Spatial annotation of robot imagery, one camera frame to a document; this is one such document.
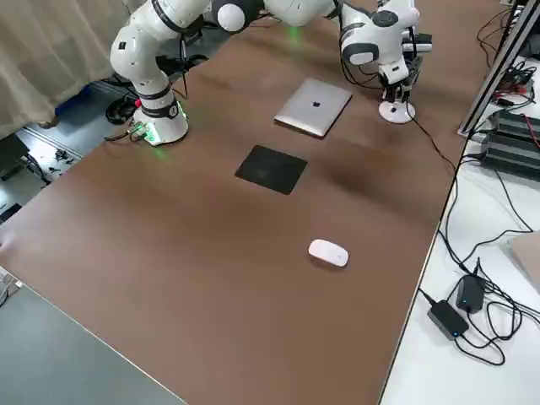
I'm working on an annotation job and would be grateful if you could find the aluminium frame post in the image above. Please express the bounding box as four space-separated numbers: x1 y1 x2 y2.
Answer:
457 0 540 137

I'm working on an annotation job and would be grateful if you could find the black power brick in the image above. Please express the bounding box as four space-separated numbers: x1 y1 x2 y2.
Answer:
491 108 540 147
480 132 540 182

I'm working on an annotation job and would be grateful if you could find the grey flat device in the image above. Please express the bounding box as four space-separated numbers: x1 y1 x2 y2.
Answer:
508 229 540 296

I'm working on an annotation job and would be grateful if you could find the white computer mouse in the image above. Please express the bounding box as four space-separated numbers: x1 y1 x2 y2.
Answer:
307 239 350 267

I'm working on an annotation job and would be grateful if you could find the black adapter with blue light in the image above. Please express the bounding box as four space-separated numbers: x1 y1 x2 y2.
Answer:
455 273 486 313
426 299 470 341

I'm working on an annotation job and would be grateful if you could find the black mouse pad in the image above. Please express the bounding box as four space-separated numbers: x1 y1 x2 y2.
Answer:
234 144 309 196

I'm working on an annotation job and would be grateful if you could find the white side table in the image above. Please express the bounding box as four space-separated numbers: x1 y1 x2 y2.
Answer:
378 0 540 405

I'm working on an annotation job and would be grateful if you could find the beige curtain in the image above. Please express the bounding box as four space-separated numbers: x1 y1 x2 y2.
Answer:
0 0 132 137

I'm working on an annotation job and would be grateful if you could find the black lamp power cable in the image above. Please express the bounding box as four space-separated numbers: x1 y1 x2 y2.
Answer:
409 116 461 174

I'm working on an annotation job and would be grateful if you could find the blue plastic crate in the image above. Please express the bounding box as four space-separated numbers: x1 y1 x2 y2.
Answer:
54 82 93 117

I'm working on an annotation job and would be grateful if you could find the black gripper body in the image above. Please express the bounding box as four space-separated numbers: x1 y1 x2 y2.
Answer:
378 57 424 90

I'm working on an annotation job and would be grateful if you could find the silver closed laptop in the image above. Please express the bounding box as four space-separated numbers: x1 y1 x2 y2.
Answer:
273 77 354 139

